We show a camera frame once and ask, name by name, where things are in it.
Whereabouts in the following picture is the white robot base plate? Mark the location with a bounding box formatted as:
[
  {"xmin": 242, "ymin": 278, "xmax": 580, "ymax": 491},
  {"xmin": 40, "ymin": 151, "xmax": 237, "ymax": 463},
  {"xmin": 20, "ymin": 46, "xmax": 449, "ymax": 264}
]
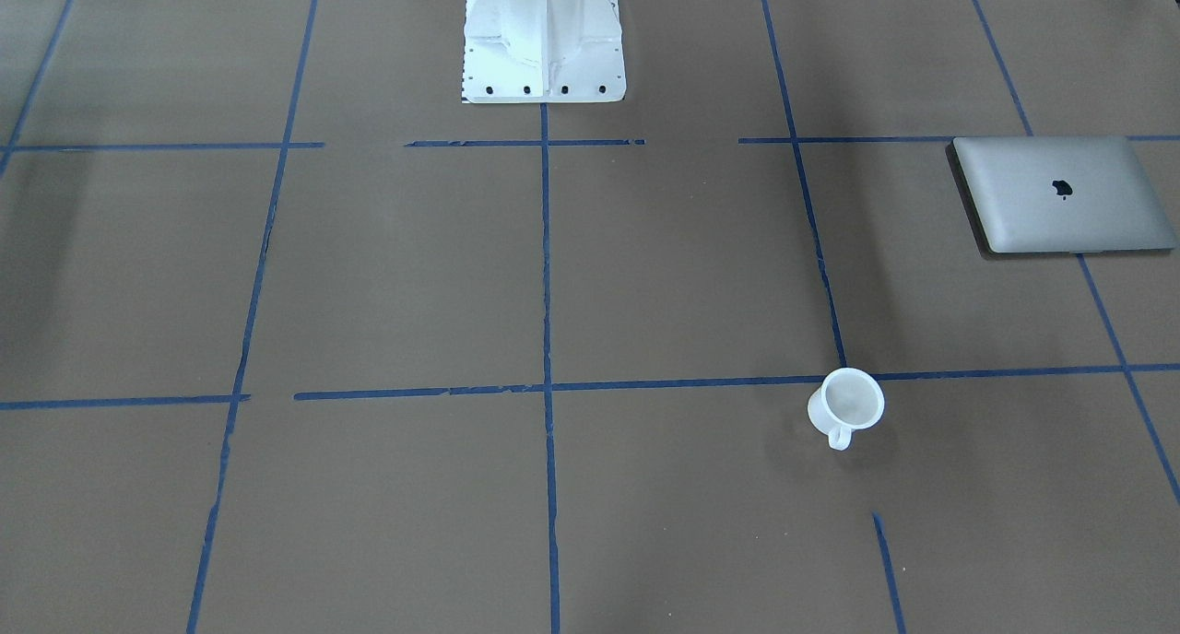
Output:
[{"xmin": 460, "ymin": 0, "xmax": 627, "ymax": 104}]

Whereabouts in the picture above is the grey closed laptop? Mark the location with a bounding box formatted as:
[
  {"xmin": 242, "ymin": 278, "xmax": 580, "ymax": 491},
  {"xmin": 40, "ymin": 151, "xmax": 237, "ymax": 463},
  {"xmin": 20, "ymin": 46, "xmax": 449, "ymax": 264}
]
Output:
[{"xmin": 950, "ymin": 135, "xmax": 1176, "ymax": 255}]

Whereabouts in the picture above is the white plastic cup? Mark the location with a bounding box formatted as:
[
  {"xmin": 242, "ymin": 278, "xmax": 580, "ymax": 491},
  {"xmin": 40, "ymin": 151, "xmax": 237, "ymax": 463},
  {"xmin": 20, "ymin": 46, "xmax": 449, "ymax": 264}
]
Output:
[{"xmin": 808, "ymin": 367, "xmax": 886, "ymax": 451}]

